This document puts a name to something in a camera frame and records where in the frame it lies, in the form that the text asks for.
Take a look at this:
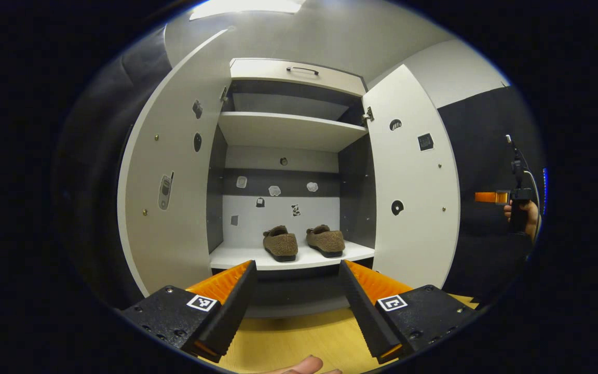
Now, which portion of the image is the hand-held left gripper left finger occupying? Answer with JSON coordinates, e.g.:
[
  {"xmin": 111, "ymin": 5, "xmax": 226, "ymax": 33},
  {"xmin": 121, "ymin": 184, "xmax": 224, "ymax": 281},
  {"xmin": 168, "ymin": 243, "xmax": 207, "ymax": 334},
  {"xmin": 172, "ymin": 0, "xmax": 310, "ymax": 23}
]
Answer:
[{"xmin": 121, "ymin": 260, "xmax": 258, "ymax": 363}]

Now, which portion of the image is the white cabinet door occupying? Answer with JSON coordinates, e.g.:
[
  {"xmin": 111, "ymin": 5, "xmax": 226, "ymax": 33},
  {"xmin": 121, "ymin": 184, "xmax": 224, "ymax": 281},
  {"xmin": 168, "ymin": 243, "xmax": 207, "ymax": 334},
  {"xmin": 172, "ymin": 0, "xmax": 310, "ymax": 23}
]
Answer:
[
  {"xmin": 117, "ymin": 29, "xmax": 232, "ymax": 298},
  {"xmin": 362, "ymin": 64, "xmax": 460, "ymax": 290}
]

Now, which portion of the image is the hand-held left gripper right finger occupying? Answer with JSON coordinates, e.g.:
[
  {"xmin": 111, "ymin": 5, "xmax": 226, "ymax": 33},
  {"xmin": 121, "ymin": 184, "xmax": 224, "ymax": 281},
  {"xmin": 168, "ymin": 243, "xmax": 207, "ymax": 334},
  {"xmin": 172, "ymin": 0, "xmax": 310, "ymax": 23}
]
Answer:
[{"xmin": 338, "ymin": 260, "xmax": 479, "ymax": 364}]

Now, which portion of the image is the white shoe cabinet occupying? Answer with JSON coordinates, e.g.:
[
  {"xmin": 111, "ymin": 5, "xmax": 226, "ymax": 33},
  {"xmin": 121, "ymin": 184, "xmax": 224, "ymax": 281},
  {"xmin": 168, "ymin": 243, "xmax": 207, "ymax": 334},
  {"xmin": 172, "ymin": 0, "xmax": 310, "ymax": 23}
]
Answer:
[{"xmin": 117, "ymin": 29, "xmax": 460, "ymax": 318}]

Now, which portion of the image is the white cabinet drawer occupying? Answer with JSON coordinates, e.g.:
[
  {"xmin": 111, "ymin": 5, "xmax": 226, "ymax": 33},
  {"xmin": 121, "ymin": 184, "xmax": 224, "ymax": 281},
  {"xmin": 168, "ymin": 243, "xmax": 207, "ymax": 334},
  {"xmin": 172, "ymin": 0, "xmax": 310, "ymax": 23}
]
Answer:
[{"xmin": 229, "ymin": 58, "xmax": 367, "ymax": 97}]

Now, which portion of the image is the thin grey gripper cable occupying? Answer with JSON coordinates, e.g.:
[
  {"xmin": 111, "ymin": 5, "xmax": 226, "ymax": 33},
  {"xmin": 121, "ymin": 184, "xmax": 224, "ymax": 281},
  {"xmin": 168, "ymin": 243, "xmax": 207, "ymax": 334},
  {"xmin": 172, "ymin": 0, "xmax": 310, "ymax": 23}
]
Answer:
[{"xmin": 525, "ymin": 169, "xmax": 542, "ymax": 242}]

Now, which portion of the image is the brown fuzzy shoe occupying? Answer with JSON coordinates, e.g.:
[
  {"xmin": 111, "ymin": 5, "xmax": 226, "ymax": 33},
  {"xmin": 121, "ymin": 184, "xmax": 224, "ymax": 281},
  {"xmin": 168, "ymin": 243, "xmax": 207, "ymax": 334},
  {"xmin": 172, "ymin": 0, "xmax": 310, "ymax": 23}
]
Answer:
[
  {"xmin": 306, "ymin": 224, "xmax": 346, "ymax": 258},
  {"xmin": 263, "ymin": 225, "xmax": 298, "ymax": 262}
]

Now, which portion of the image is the white cabinet shelf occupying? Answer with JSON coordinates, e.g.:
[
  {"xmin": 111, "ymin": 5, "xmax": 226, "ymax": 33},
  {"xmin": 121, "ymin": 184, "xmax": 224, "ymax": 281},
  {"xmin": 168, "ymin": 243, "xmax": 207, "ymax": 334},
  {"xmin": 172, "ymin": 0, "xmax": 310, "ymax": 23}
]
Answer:
[
  {"xmin": 209, "ymin": 240, "xmax": 376, "ymax": 271},
  {"xmin": 218, "ymin": 111, "xmax": 369, "ymax": 153}
]

